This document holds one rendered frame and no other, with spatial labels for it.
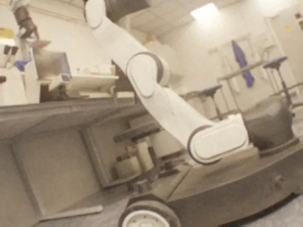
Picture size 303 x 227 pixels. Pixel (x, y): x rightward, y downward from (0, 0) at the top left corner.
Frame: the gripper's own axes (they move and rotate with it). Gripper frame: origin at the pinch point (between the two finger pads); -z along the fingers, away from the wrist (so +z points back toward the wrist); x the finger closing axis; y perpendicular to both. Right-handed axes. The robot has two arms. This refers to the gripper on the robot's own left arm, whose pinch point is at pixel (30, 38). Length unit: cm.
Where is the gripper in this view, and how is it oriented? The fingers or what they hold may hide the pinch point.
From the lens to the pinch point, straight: 151.5
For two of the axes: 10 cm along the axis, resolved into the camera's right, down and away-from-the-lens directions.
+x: -8.5, 3.5, 3.9
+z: -4.2, -9.0, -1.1
